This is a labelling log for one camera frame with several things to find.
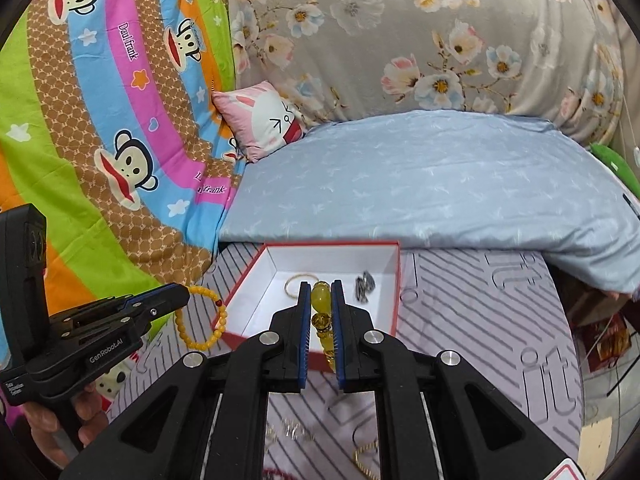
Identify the orange bead bracelet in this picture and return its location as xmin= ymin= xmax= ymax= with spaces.
xmin=173 ymin=284 xmax=229 ymax=354

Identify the yellow amber bead bracelet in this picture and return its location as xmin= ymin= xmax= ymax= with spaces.
xmin=310 ymin=280 xmax=338 ymax=372

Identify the red white jewelry box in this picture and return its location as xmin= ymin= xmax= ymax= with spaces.
xmin=218 ymin=242 xmax=400 ymax=372

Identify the person's left hand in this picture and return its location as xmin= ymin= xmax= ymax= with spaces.
xmin=22 ymin=383 xmax=109 ymax=468

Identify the silver earring right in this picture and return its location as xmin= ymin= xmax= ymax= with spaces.
xmin=282 ymin=418 xmax=314 ymax=442

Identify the silver earring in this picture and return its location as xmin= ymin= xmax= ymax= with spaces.
xmin=282 ymin=418 xmax=314 ymax=442
xmin=265 ymin=422 xmax=282 ymax=452

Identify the silver earring left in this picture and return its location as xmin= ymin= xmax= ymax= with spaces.
xmin=265 ymin=422 xmax=282 ymax=452

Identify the silver wristwatch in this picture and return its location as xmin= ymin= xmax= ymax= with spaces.
xmin=355 ymin=271 xmax=376 ymax=304

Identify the thin gold bangle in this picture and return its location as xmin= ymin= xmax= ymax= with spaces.
xmin=283 ymin=273 xmax=319 ymax=300

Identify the lilac striped bed sheet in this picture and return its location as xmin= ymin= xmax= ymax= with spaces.
xmin=106 ymin=242 xmax=586 ymax=480

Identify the colourful monkey cartoon quilt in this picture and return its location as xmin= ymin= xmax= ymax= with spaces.
xmin=1 ymin=0 xmax=244 ymax=313

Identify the pink bunny cushion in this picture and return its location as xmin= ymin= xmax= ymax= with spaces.
xmin=213 ymin=80 xmax=304 ymax=162

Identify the light blue pillow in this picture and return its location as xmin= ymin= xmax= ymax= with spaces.
xmin=219 ymin=110 xmax=639 ymax=294

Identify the green object at bedside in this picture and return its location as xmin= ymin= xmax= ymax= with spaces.
xmin=589 ymin=144 xmax=640 ymax=198

